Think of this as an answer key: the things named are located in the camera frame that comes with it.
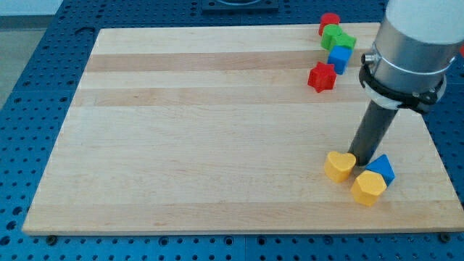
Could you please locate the red star block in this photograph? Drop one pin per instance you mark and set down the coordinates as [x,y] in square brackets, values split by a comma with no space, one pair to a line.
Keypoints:
[322,77]

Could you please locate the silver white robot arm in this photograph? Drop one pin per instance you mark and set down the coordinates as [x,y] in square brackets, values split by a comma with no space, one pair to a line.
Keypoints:
[416,44]

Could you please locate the wooden board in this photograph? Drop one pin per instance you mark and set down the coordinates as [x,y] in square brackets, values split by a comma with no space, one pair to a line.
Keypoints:
[214,130]

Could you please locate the yellow heart block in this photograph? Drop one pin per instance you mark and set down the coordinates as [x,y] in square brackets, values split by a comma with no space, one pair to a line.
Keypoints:
[338,166]

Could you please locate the blue cube block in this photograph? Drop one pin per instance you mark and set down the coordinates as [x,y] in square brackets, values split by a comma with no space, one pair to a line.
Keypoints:
[339,56]

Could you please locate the green cube block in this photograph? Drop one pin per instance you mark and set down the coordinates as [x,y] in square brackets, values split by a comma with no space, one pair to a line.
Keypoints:
[343,40]

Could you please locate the green cylinder block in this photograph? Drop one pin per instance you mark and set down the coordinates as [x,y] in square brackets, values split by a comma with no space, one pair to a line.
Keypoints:
[329,31]

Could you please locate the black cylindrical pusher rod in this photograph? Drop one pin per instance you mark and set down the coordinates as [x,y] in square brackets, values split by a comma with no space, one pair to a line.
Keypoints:
[374,125]

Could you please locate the yellow hexagon block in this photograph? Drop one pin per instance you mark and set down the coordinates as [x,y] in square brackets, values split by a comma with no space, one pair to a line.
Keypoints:
[368,187]

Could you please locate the red cylinder block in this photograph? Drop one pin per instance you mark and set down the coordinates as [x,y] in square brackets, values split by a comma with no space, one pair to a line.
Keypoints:
[327,19]

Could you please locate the blue triangle block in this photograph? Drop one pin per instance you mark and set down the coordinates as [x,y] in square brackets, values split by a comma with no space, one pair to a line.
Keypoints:
[382,166]

